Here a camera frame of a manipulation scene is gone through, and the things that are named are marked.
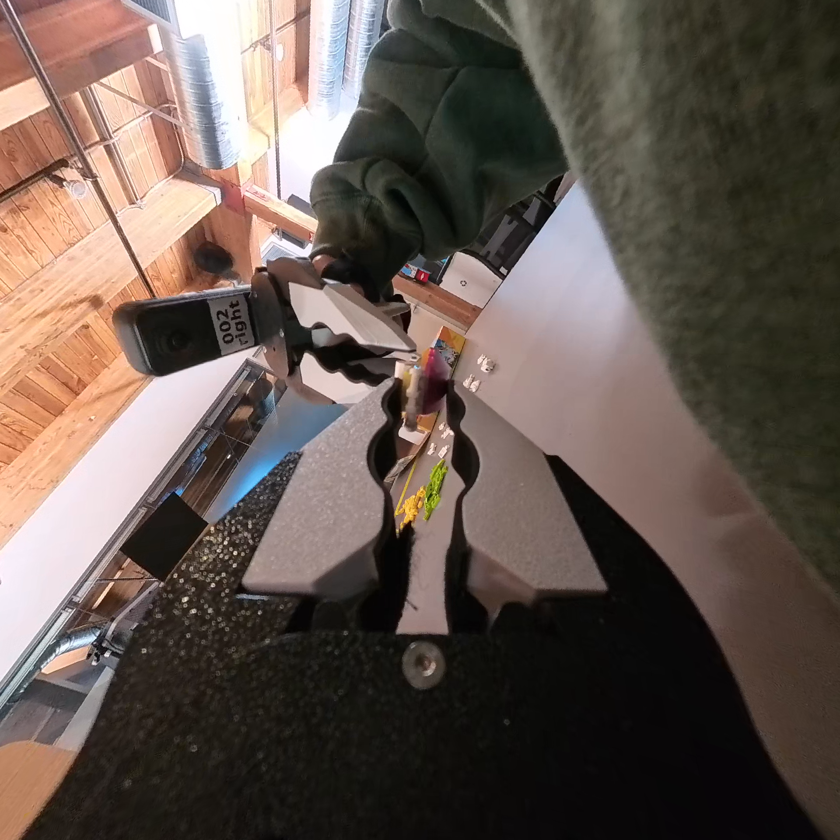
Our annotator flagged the person's green sweatshirt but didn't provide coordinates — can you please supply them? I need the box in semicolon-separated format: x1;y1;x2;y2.
489;0;840;595

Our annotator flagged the white recycling bin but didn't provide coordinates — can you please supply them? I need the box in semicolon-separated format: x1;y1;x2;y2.
438;251;504;309

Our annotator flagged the round black ceiling fixture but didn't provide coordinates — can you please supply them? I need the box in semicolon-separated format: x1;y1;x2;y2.
194;241;235;278

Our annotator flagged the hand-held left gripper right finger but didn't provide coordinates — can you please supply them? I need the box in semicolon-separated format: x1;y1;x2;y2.
446;387;608;621

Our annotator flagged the pile of lime green lego pieces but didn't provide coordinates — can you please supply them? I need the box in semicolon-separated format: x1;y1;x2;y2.
422;459;454;522

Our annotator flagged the black flat panel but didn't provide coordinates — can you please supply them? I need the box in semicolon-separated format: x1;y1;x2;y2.
120;492;210;582

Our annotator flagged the person's right forearm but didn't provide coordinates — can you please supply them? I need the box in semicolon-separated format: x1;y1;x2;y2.
308;0;572;263

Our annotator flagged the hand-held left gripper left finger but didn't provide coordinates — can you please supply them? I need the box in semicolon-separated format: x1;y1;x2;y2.
243;379;403;601

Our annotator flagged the white air vent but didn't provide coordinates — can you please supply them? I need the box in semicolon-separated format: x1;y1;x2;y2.
259;226;311;265

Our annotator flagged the group of small white lego pieces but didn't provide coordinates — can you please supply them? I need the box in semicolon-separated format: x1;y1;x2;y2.
425;353;498;459

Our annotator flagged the purple and white lego assembly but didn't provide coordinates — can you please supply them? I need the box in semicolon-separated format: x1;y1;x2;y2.
394;348;455;444

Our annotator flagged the metal ceiling pipe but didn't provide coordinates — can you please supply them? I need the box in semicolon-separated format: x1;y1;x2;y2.
0;0;160;299

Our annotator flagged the large silver air duct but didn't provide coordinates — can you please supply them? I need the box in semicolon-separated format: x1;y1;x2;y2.
159;29;249;172

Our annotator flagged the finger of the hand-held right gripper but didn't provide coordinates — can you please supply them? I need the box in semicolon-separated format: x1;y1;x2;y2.
303;344;403;404
289;279;419;357

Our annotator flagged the small silver air duct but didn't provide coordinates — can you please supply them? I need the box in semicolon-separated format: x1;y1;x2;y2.
36;622;107;667

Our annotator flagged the colourful lego instruction booklet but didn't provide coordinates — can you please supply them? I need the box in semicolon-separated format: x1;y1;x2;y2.
430;326;467;368

